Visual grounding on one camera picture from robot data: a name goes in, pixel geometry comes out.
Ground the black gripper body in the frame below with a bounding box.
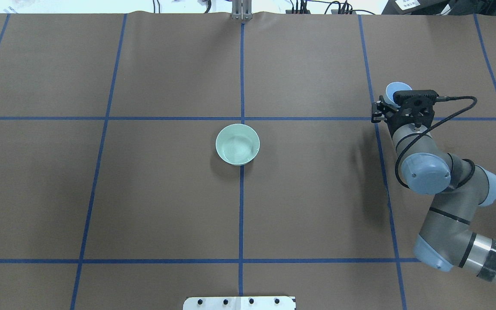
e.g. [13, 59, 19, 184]
[382, 108, 434, 130]

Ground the light blue plastic cup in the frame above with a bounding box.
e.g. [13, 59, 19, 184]
[384, 82, 412, 106]

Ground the green ceramic bowl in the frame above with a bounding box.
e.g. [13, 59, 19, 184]
[215, 124, 260, 166]

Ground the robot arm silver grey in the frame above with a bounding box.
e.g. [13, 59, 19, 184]
[371, 98, 496, 284]

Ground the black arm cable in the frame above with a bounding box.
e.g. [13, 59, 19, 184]
[395, 96, 477, 190]

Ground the aluminium frame post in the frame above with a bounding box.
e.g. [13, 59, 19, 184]
[230, 0, 253, 22]

